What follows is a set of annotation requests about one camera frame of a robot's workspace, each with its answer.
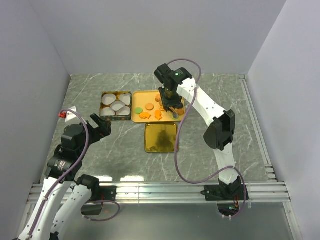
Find aluminium rail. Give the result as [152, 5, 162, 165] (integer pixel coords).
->
[27, 182, 292, 205]

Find brown round cookie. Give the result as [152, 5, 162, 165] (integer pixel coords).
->
[145, 103, 154, 111]

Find green round cookie right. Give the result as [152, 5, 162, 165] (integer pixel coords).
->
[172, 113, 179, 120]

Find orange fish cookie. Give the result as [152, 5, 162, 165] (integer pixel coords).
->
[139, 112, 151, 119]
[154, 109, 163, 121]

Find yellow serving tray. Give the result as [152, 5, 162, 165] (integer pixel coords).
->
[131, 90, 186, 123]

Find brown cookie right edge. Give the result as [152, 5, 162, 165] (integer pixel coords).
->
[176, 108, 185, 116]

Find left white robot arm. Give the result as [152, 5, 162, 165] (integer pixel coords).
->
[18, 113, 112, 240]

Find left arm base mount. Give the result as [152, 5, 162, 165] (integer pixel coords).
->
[81, 185, 117, 216]

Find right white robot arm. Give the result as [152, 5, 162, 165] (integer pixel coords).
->
[154, 63, 244, 200]

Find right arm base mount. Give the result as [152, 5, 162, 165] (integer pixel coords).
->
[200, 184, 249, 219]

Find gold tin lid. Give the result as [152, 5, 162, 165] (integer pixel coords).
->
[144, 122, 178, 153]

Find orange fish cookie left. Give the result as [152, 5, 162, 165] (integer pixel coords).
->
[139, 112, 151, 119]

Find orange fish cookie middle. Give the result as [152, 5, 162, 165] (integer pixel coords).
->
[154, 109, 163, 121]

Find green round cookie left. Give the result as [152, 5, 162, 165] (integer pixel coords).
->
[134, 107, 143, 115]

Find green round cookie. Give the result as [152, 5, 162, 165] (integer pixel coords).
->
[172, 113, 179, 120]
[134, 107, 143, 115]

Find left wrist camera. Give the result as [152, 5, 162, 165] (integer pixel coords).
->
[58, 106, 86, 125]

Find metal tongs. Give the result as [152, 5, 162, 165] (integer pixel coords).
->
[169, 107, 177, 114]

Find green square cookie tin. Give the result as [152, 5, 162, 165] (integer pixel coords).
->
[99, 91, 132, 121]

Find orange flower cookie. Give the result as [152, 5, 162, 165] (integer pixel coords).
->
[155, 94, 162, 103]

